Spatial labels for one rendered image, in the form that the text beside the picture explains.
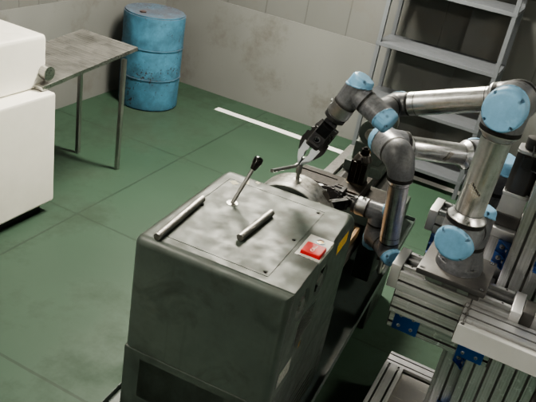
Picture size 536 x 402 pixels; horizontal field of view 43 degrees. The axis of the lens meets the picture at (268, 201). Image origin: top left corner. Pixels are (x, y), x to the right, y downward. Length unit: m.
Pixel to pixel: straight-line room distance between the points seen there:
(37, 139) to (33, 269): 0.76
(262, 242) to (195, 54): 5.01
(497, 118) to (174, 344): 1.10
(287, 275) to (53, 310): 2.02
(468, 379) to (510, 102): 1.18
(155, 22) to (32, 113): 2.12
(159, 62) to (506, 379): 4.25
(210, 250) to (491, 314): 0.93
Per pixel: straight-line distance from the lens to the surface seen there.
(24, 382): 3.27
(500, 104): 1.88
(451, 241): 2.03
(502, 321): 2.26
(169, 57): 6.02
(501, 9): 5.24
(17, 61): 4.02
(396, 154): 2.40
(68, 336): 3.49
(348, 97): 2.08
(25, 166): 4.15
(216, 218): 2.02
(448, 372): 2.76
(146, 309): 2.00
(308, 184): 2.38
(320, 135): 2.10
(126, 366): 2.18
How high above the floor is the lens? 2.26
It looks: 28 degrees down
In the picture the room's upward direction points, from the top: 11 degrees clockwise
